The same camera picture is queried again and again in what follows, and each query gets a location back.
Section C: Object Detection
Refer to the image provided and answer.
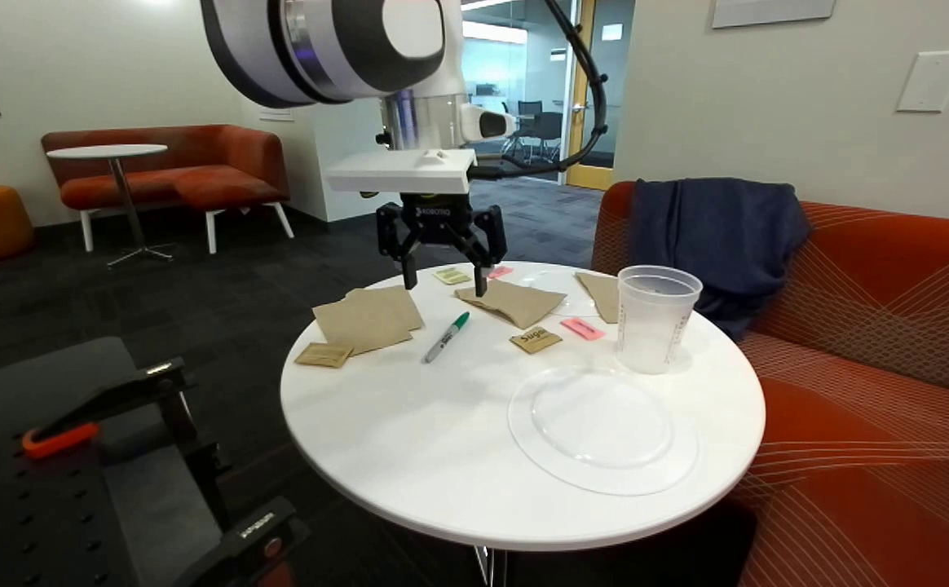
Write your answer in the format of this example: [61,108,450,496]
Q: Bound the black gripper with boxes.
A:
[377,192,507,296]

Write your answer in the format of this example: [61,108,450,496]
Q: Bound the green capped grey marker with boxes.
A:
[420,310,470,364]

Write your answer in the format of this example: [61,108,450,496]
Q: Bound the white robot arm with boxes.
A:
[199,0,515,295]

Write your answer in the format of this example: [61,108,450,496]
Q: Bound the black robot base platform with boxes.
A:
[0,337,219,587]

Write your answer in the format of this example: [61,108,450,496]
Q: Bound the pink sweetener packet near cup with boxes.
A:
[561,317,608,342]

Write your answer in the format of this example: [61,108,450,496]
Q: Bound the brown paper napkin by cup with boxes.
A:
[574,270,621,323]

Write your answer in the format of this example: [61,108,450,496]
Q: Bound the transparent plastic cup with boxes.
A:
[617,265,706,373]

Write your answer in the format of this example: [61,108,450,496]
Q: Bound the yellow green sugar packet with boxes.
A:
[433,266,472,286]

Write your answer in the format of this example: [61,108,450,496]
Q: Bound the large brown paper napkin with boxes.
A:
[312,286,424,353]

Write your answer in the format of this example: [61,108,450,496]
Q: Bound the brown paper napkin centre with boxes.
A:
[457,280,565,330]

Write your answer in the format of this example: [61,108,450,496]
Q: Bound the small brown sugar packet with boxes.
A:
[508,325,561,355]

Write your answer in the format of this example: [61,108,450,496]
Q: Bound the office chair behind glass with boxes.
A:
[508,100,561,163]

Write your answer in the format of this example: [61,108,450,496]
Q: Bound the small brown paper piece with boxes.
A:
[294,342,353,370]

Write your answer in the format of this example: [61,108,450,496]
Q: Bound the clear plastic plate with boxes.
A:
[508,370,699,496]

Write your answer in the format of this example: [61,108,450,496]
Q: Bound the orange bench sofa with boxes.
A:
[42,123,294,245]

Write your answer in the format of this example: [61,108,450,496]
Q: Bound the navy blue jacket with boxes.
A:
[628,180,812,338]

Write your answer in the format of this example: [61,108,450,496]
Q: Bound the small round white side table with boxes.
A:
[46,145,172,266]

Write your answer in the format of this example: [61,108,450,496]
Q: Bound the orange patterned sofa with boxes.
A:
[586,180,949,587]

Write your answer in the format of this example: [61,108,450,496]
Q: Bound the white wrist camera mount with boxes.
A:
[327,149,478,192]

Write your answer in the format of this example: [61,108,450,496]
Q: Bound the wooden door frame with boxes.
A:
[565,0,615,190]

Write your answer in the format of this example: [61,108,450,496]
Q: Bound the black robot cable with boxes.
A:
[470,0,615,183]

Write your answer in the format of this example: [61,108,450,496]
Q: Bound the black camera stand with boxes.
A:
[145,359,311,587]

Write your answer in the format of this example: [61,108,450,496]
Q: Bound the white wall plate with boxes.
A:
[897,49,949,114]

